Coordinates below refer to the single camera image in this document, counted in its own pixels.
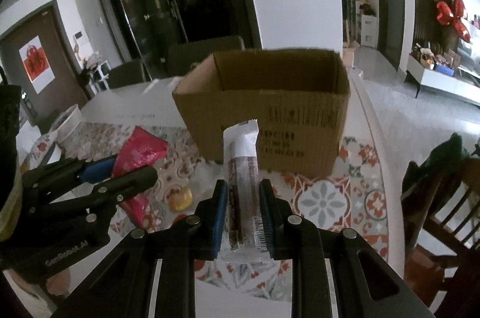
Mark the yellow wrapped candy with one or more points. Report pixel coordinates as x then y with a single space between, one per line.
180 200

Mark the red paper door poster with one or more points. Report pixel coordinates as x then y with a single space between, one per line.
36 64

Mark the red bow balloon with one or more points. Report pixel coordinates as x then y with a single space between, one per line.
452 15

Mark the wooden dining chair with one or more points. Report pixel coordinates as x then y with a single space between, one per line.
441 252

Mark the white round bowl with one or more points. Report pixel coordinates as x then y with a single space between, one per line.
66 123

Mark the dark upholstered chair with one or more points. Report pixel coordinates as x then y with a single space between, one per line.
130 73
183 57

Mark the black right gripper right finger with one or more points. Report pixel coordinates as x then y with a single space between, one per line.
333 273

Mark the white tv cabinet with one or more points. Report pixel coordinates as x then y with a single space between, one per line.
431 79

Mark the dark jacket on chair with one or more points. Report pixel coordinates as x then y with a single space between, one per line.
431 184

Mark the white storage shelf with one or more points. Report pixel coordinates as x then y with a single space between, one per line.
363 23

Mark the pink snack packet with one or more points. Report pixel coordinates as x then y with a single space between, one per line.
140 149

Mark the patterned tile table mat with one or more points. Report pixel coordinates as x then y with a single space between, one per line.
353 196

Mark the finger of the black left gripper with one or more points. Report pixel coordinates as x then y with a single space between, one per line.
56 179
112 184

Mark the clear brown snack bar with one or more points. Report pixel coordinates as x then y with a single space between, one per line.
244 225

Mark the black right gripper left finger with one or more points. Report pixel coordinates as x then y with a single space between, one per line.
152 274

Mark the brown cardboard box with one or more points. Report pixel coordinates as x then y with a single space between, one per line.
298 97

